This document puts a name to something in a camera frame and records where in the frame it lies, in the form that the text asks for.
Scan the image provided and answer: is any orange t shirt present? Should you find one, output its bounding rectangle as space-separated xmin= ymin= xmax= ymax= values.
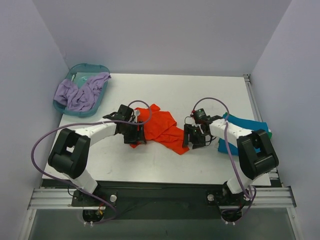
xmin=136 ymin=104 xmax=190 ymax=155

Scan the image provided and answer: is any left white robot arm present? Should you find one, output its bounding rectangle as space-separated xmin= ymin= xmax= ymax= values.
xmin=48 ymin=104 xmax=147 ymax=206

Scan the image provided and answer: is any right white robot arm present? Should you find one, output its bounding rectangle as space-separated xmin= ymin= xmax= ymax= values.
xmin=182 ymin=116 xmax=279 ymax=204

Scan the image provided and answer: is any folded blue t shirt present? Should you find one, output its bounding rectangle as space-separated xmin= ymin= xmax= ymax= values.
xmin=217 ymin=114 xmax=269 ymax=154

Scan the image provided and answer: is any purple t shirt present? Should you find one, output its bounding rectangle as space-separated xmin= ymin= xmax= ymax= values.
xmin=53 ymin=72 xmax=111 ymax=112

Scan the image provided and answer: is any folded green t shirt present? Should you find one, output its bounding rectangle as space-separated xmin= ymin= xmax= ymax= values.
xmin=267 ymin=129 xmax=272 ymax=139

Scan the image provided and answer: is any teal plastic basket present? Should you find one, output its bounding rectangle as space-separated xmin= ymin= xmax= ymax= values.
xmin=53 ymin=63 xmax=111 ymax=118

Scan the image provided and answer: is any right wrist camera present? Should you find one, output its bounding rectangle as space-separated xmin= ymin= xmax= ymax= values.
xmin=191 ymin=108 xmax=210 ymax=124

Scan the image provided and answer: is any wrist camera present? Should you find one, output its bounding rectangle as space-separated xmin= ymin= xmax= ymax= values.
xmin=134 ymin=109 xmax=140 ymax=118
xmin=191 ymin=108 xmax=210 ymax=124

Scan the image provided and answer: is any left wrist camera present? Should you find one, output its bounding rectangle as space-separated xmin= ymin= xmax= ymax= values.
xmin=134 ymin=109 xmax=140 ymax=118

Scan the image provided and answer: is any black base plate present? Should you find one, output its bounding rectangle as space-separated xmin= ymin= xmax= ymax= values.
xmin=70 ymin=182 xmax=257 ymax=224

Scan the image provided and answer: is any aluminium mounting rail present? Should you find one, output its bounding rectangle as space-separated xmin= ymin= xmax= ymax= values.
xmin=28 ymin=187 xmax=297 ymax=210

